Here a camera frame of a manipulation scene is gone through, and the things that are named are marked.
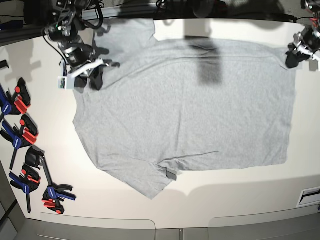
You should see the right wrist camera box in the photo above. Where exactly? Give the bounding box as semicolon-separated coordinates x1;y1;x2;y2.
57;76;75;90

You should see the blue box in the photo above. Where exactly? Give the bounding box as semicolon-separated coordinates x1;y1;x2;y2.
0;20;24;31

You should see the grey T-shirt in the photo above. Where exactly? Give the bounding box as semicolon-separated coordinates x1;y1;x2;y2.
73;19;296;199

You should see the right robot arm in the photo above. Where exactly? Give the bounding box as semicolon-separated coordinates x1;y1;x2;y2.
43;0;120;91

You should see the white label holder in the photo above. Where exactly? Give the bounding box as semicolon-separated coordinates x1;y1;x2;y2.
296;187;320;208

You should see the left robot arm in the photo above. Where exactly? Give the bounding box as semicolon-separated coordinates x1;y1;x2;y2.
285;0;320;69

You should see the blue red bar clamp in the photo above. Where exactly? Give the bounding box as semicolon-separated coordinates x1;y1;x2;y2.
0;114;39;170
9;163;41;214
25;147;77;215
0;77;31;121

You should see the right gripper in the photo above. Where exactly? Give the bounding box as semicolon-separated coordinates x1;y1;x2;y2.
59;44;109;94

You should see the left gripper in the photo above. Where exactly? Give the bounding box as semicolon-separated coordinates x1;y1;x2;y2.
285;26;320;69

